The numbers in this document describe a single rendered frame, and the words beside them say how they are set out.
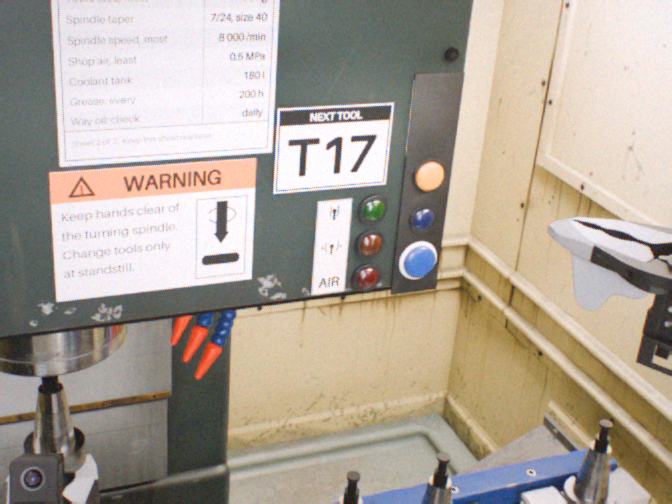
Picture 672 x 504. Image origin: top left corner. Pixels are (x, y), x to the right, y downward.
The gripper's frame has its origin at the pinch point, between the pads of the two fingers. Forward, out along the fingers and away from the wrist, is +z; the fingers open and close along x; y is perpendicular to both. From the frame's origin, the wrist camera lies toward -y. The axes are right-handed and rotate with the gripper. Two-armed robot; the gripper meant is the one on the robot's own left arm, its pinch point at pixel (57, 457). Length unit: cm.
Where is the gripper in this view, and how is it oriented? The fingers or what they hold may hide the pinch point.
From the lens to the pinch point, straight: 113.5
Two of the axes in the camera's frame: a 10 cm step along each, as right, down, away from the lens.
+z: -1.1, -4.5, 8.9
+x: 9.9, 0.1, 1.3
